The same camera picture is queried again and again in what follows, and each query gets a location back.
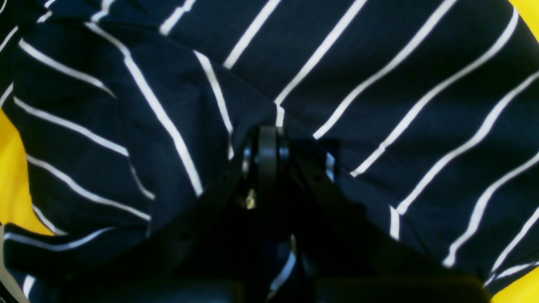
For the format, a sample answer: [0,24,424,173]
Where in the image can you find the navy white striped T-shirt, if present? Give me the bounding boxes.
[0,0,539,303]

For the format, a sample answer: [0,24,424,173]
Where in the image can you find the yellow table cloth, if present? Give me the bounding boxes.
[0,0,539,303]

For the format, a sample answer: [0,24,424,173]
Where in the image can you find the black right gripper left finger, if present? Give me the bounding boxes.
[63,126,275,303]

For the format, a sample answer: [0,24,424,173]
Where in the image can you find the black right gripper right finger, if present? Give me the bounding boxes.
[274,127,490,303]

